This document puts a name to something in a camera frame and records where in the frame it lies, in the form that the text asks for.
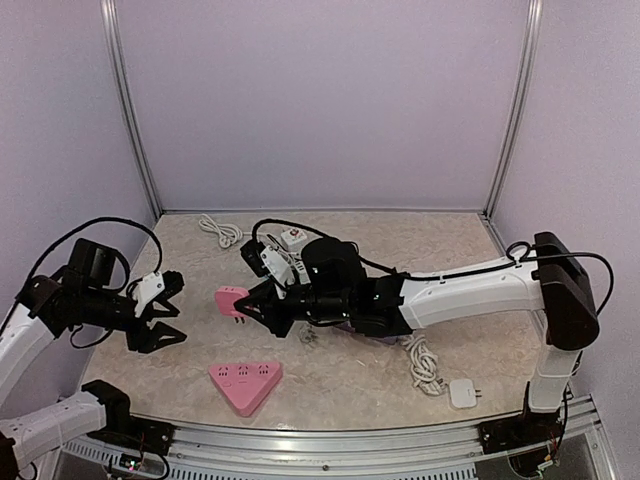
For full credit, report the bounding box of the white charger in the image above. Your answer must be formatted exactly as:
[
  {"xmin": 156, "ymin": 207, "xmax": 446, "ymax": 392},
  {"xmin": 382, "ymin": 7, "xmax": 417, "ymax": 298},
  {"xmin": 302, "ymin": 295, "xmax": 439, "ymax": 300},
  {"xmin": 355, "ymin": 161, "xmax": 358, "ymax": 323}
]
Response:
[{"xmin": 448, "ymin": 378, "xmax": 482, "ymax": 410}]

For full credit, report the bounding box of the pink triangular power strip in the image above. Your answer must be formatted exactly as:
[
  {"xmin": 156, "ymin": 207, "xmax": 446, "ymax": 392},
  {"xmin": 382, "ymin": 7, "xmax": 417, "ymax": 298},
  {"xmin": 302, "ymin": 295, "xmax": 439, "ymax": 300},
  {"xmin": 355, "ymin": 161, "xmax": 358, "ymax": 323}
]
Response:
[{"xmin": 208, "ymin": 361, "xmax": 283, "ymax": 418}]

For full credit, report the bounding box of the white cube socket adapter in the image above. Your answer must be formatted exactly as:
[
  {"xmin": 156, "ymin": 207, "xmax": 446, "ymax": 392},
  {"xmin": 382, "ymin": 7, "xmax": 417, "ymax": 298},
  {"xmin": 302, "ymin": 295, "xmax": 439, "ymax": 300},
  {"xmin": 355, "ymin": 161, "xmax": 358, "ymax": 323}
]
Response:
[{"xmin": 280, "ymin": 227, "xmax": 308, "ymax": 252}]

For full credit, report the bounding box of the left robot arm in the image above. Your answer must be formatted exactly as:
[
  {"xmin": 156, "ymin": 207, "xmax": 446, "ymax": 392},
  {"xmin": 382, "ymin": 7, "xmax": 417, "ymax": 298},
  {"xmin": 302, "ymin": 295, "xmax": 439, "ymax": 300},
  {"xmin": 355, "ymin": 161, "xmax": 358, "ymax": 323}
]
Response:
[{"xmin": 1, "ymin": 238, "xmax": 186, "ymax": 479}]

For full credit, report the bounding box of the white power strip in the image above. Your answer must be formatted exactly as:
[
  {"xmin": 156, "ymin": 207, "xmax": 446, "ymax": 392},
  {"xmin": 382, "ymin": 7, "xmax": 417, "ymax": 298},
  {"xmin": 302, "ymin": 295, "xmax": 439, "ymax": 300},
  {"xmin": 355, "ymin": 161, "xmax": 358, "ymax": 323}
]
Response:
[{"xmin": 199, "ymin": 214, "xmax": 309, "ymax": 284}]

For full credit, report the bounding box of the purple power strip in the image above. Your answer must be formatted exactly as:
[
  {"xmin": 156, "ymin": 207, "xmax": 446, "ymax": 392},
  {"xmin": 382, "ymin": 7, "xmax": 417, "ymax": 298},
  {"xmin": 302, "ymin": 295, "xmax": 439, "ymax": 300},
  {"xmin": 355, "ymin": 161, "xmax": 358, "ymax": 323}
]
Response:
[{"xmin": 370, "ymin": 333, "xmax": 446, "ymax": 397}]

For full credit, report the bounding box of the aluminium frame post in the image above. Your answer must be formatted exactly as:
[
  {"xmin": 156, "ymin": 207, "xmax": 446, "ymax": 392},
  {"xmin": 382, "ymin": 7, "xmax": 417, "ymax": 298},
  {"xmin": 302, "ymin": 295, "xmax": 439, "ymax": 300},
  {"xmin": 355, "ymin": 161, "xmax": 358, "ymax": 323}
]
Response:
[
  {"xmin": 100, "ymin": 0, "xmax": 164, "ymax": 220},
  {"xmin": 483, "ymin": 0, "xmax": 544, "ymax": 223}
]

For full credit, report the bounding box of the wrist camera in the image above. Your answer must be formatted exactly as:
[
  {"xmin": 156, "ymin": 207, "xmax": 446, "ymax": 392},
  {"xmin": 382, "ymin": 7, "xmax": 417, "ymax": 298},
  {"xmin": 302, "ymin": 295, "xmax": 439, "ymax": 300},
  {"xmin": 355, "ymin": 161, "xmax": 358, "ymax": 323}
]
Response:
[
  {"xmin": 130, "ymin": 271, "xmax": 185, "ymax": 318},
  {"xmin": 240, "ymin": 239, "xmax": 295, "ymax": 287}
]

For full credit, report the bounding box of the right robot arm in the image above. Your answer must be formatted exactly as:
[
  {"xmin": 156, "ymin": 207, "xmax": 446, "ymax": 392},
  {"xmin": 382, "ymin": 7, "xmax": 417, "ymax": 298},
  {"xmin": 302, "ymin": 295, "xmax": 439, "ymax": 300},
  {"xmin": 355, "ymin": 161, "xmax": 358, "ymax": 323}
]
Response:
[{"xmin": 234, "ymin": 219, "xmax": 605, "ymax": 444}]

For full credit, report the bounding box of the right aluminium frame post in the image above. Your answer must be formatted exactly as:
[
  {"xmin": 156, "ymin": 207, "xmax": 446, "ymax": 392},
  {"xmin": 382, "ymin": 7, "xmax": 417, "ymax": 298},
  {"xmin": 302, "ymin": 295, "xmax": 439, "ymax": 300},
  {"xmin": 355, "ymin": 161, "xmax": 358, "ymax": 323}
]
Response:
[{"xmin": 483, "ymin": 0, "xmax": 544, "ymax": 223}]

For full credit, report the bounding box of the left aluminium frame post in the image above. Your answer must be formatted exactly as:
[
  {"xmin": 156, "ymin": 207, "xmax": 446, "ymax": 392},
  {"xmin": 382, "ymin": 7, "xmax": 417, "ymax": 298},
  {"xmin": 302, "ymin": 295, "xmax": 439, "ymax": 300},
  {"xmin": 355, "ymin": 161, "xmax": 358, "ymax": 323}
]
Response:
[{"xmin": 100, "ymin": 0, "xmax": 164, "ymax": 220}]

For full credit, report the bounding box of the aluminium front rail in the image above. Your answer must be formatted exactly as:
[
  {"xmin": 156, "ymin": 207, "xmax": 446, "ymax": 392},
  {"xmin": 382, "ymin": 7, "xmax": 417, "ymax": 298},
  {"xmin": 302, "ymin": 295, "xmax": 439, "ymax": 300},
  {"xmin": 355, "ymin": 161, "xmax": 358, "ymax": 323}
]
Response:
[{"xmin": 47, "ymin": 394, "xmax": 601, "ymax": 480}]

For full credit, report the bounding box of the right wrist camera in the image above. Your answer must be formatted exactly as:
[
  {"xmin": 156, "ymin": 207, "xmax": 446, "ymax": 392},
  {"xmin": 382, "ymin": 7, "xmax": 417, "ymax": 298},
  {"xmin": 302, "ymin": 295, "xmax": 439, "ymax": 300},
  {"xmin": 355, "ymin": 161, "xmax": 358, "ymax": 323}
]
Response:
[{"xmin": 240, "ymin": 239, "xmax": 295, "ymax": 287}]

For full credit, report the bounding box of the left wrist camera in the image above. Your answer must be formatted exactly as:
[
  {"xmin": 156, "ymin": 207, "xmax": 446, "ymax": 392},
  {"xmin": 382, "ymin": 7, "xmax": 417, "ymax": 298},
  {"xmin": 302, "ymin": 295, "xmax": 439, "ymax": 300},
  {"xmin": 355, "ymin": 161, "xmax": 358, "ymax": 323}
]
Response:
[{"xmin": 130, "ymin": 271, "xmax": 185, "ymax": 318}]

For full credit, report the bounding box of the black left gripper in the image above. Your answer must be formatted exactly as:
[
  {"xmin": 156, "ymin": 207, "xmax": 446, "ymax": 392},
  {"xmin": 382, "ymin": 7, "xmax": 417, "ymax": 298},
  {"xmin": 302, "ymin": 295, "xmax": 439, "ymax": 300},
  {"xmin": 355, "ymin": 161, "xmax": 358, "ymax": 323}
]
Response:
[{"xmin": 83, "ymin": 285, "xmax": 186, "ymax": 353}]

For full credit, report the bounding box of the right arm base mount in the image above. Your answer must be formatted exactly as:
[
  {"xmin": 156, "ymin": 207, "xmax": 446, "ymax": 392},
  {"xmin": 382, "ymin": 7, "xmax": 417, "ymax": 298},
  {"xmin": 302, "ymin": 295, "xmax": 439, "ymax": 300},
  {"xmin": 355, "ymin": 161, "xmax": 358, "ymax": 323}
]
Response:
[{"xmin": 477, "ymin": 383, "xmax": 568, "ymax": 455}]

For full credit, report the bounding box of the pink charger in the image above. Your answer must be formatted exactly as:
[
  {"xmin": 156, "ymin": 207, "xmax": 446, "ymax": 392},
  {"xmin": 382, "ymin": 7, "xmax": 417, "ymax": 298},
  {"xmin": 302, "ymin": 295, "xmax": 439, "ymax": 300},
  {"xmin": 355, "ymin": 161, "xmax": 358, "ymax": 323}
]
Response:
[{"xmin": 214, "ymin": 286, "xmax": 249, "ymax": 324}]

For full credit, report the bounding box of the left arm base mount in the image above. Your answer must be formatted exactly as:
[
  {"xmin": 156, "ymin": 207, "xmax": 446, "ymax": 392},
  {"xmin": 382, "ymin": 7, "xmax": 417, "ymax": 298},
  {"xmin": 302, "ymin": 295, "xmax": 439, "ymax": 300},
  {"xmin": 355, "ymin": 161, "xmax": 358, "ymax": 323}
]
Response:
[{"xmin": 81, "ymin": 380, "xmax": 176, "ymax": 455}]

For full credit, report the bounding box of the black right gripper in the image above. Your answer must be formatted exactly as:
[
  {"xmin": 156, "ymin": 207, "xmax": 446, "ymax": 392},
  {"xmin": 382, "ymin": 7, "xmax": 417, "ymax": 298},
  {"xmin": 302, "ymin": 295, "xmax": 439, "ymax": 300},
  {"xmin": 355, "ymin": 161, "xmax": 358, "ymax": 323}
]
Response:
[{"xmin": 234, "ymin": 275, "xmax": 352, "ymax": 336}]

